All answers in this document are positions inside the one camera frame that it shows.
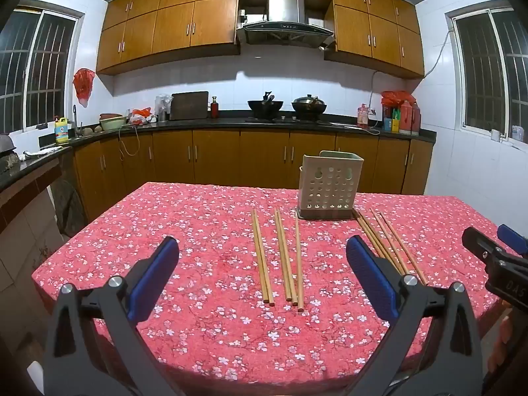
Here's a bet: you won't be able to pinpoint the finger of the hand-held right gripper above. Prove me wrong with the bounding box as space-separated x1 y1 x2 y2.
461 226 507 264
497 223 528 256

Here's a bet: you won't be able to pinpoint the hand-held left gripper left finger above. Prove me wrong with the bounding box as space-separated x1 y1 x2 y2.
43 236 183 396

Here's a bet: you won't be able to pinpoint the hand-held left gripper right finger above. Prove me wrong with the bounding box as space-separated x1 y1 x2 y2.
346 235 485 396

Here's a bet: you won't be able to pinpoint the wooden chopstick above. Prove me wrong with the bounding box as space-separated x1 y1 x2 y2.
274 209 292 302
370 208 410 276
278 210 298 307
355 210 380 252
379 211 427 286
358 210 388 260
362 212 404 276
294 214 305 313
251 210 271 305
253 210 276 308

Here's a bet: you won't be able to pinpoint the beige perforated utensil holder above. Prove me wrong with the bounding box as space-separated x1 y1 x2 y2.
295 150 364 220

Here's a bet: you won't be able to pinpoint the person's right hand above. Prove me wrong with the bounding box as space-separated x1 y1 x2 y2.
487 309 515 380

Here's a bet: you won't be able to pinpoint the red floral tablecloth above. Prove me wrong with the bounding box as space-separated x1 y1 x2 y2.
31 181 528 384

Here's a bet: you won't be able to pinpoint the dark sack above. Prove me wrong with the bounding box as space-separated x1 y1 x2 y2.
49 179 87 236

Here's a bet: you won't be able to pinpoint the wooden lower kitchen cabinets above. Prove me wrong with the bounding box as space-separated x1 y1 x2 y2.
72 129 434 223

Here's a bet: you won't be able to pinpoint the colourful seasoning boxes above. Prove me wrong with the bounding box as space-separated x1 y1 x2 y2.
383 107 401 133

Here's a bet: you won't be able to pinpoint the stacked plastic basins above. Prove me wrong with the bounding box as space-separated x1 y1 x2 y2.
99 112 126 131

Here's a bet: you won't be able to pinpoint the crumpled red plastic bag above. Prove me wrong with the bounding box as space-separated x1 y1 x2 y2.
380 90 415 110

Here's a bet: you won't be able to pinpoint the red and white plastic bag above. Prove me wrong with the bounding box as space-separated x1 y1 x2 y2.
126 107 159 125

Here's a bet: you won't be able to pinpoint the white rag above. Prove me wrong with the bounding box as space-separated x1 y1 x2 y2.
22 145 62 159

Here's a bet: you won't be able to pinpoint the yellow detergent bottle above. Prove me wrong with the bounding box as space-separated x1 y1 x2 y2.
54 117 70 144

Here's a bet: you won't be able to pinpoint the clear plastic bag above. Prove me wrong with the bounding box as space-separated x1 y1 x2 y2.
155 94 173 122

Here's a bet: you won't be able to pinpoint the black kitchen countertop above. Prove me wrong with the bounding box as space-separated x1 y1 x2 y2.
0 113 437 192

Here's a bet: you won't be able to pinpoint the dark wooden cutting board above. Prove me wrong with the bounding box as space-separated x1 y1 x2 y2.
170 91 210 121

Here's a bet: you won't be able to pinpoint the gas stove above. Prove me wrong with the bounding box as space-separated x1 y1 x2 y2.
245 115 331 123

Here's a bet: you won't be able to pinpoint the dark wok with lid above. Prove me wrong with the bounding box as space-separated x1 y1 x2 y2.
291 94 328 117

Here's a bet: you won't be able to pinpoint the black wok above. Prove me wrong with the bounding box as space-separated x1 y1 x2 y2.
247 91 285 118

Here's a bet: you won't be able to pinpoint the hanging red plastic bag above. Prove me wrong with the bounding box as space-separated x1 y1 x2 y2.
73 68 96 107

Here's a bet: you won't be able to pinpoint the steel range hood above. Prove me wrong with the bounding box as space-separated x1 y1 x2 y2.
236 0 336 48

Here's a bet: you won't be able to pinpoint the hanging thin cord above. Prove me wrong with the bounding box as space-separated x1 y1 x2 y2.
119 126 139 161

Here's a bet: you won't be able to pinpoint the barred window with white frame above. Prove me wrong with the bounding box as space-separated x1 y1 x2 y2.
0 6 85 133
445 6 528 143

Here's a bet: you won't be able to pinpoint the white wall cable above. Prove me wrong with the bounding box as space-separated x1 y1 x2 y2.
369 29 452 112

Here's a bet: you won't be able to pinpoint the wooden upper wall cabinets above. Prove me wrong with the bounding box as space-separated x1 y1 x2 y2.
96 0 425 79

